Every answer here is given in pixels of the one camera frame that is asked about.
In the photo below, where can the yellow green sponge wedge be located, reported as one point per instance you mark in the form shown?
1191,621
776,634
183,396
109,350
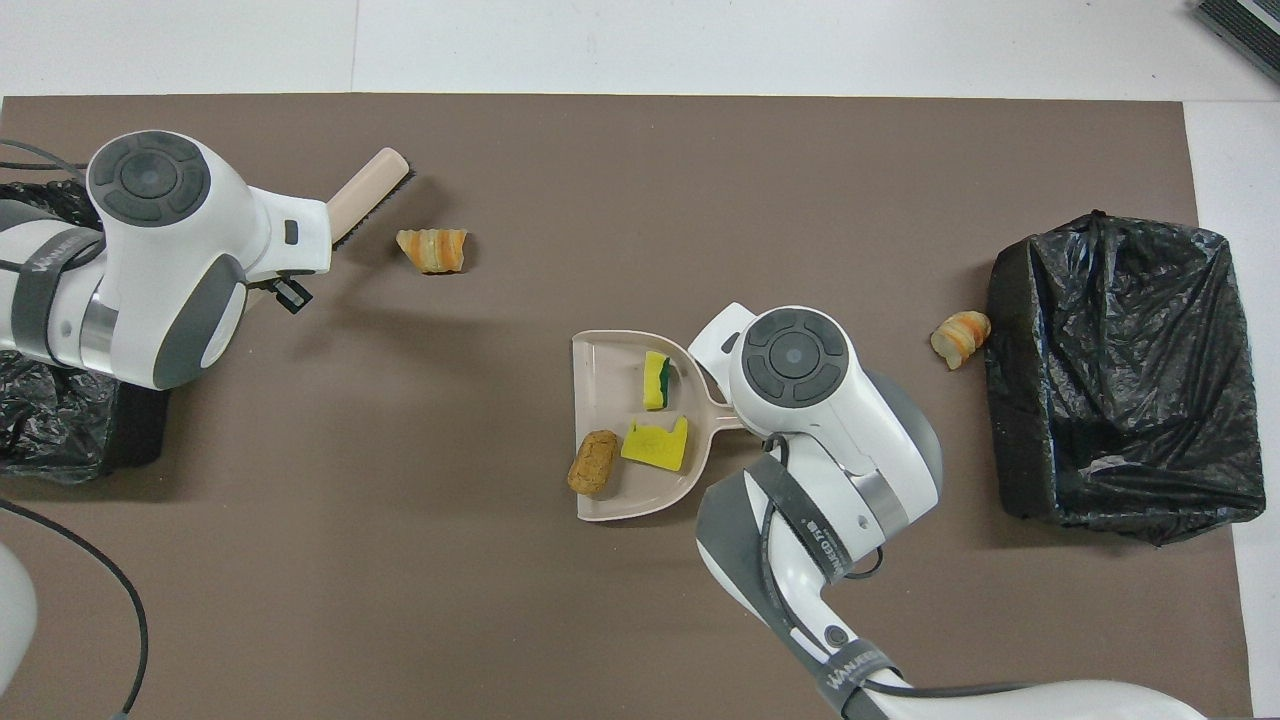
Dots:
655,382

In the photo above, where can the grey ridged box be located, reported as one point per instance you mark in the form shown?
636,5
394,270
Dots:
1245,30

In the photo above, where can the beige plastic dustpan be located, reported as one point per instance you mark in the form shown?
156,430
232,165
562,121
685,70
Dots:
620,370

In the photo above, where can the striped orange croissant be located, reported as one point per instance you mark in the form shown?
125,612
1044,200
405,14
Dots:
432,250

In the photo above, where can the small curled croissant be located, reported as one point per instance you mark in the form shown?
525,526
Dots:
960,338

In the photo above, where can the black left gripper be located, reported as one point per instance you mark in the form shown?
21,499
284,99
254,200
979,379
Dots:
292,295

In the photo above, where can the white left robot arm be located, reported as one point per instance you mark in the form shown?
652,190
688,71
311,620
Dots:
170,250

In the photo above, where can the brown oval bread roll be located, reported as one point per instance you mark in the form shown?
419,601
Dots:
594,463

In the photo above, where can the brown table mat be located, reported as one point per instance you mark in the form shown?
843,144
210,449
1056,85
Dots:
400,500

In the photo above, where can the black bag lined bin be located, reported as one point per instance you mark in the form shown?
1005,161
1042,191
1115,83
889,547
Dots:
1130,400
50,430

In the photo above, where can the notched yellow sponge piece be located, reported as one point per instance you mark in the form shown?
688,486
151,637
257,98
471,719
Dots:
655,445

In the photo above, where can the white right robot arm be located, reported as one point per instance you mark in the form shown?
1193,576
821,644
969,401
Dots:
800,370

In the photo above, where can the beige hand brush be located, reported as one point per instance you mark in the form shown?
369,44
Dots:
365,185

